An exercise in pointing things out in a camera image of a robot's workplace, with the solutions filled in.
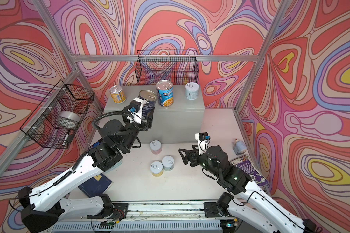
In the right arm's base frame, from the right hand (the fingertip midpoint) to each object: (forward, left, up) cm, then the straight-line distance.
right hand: (187, 151), depth 68 cm
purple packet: (+4, -37, -23) cm, 43 cm away
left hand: (+11, +17, +22) cm, 30 cm away
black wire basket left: (+17, +68, +6) cm, 70 cm away
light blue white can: (+3, +10, -19) cm, 22 cm away
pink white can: (+15, +19, -20) cm, 31 cm away
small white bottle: (+11, -34, -17) cm, 40 cm away
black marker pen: (+9, +61, +2) cm, 61 cm away
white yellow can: (0, +17, -19) cm, 25 cm away
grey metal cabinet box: (+27, +1, -11) cm, 29 cm away
